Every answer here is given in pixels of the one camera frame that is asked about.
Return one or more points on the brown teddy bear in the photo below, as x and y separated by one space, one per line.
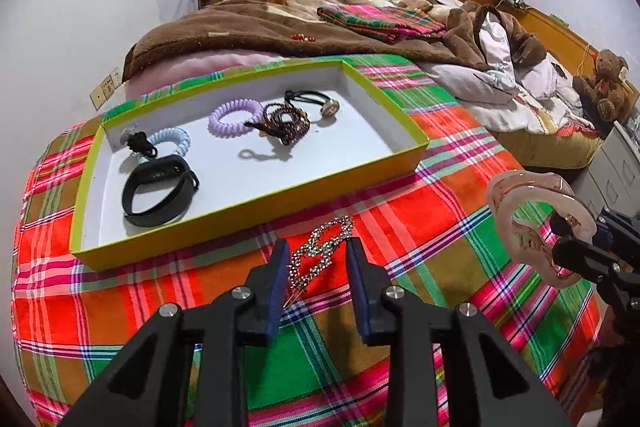
607 82

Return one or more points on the red bead ornament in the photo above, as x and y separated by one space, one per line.
302 38

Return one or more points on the black smart band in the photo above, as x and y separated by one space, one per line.
160 169

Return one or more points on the tan mattress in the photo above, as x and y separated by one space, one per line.
550 152

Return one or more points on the white pillow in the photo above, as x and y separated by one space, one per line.
495 47

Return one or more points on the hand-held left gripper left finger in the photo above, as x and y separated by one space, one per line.
277 287

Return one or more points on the folded plaid cloth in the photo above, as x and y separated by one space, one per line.
380 19

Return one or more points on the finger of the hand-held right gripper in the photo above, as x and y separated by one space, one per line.
585 257
604 234

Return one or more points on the yellow-green cardboard box tray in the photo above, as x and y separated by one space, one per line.
300 157

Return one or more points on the beige wall socket strip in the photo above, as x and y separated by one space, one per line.
106 88

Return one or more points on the plaid tablecloth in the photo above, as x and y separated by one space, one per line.
450 217

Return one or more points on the pink blanket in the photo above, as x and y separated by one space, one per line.
190 64

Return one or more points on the wooden headboard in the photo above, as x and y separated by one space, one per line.
550 32

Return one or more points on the rhinestone hair clip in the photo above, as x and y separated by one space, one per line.
316 252

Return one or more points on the brown fleece blanket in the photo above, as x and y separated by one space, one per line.
250 22

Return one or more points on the grey drawer cabinet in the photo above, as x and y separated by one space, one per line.
615 167

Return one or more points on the pink translucent hair claw clip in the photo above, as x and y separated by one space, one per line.
500 207

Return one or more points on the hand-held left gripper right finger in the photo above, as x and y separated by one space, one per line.
357 292

